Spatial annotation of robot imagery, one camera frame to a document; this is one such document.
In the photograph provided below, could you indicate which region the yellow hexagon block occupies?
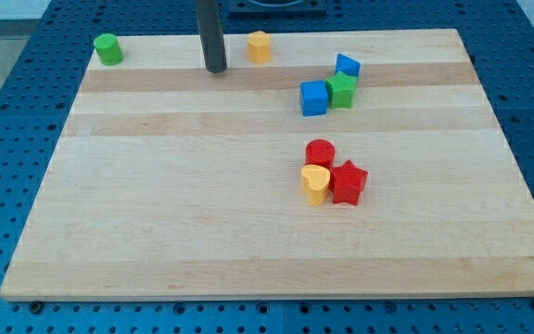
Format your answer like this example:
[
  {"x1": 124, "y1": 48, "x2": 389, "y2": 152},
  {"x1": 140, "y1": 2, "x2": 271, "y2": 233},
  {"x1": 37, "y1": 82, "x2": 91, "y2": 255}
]
[{"x1": 247, "y1": 31, "x2": 271, "y2": 64}]

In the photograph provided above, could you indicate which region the green star block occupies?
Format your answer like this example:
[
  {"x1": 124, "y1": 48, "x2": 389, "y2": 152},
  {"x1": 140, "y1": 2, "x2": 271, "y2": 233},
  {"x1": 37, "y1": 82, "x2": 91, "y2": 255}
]
[{"x1": 324, "y1": 71, "x2": 358, "y2": 109}]

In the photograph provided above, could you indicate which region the blue triangle block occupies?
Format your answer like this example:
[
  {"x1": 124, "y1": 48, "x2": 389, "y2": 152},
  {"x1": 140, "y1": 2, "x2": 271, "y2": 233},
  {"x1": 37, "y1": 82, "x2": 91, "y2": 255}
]
[{"x1": 335, "y1": 54, "x2": 361, "y2": 77}]

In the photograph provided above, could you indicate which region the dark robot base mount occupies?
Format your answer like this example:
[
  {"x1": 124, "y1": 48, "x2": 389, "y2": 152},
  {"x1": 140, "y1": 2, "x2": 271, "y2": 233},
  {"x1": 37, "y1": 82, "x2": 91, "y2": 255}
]
[{"x1": 223, "y1": 0, "x2": 328, "y2": 17}]

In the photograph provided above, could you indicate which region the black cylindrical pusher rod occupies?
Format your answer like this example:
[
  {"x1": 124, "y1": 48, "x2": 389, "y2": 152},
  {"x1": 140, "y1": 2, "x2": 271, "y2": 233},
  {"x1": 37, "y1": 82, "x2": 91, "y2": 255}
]
[{"x1": 194, "y1": 0, "x2": 227, "y2": 73}]

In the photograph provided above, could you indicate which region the red star block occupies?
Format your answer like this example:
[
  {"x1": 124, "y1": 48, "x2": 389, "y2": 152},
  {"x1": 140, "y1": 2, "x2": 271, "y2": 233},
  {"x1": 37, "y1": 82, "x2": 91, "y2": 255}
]
[{"x1": 330, "y1": 160, "x2": 369, "y2": 206}]

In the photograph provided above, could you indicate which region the red cylinder block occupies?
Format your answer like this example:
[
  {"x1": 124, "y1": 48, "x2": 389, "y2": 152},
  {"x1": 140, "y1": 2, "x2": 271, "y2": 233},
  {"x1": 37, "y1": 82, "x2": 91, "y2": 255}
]
[{"x1": 305, "y1": 139, "x2": 336, "y2": 169}]

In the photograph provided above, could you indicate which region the green cylinder block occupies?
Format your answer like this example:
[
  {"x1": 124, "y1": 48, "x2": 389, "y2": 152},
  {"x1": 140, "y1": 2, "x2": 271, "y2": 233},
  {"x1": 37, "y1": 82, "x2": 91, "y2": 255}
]
[{"x1": 94, "y1": 33, "x2": 123, "y2": 66}]

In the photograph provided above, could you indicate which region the yellow heart block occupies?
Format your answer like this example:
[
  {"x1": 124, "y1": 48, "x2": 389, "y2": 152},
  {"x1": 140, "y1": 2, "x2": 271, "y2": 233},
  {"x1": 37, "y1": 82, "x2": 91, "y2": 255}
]
[{"x1": 300, "y1": 164, "x2": 331, "y2": 206}]

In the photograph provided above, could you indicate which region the blue cube block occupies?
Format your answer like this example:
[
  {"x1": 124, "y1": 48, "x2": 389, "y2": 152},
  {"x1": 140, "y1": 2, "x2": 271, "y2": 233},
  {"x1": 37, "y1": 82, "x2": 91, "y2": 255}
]
[{"x1": 299, "y1": 81, "x2": 328, "y2": 117}]

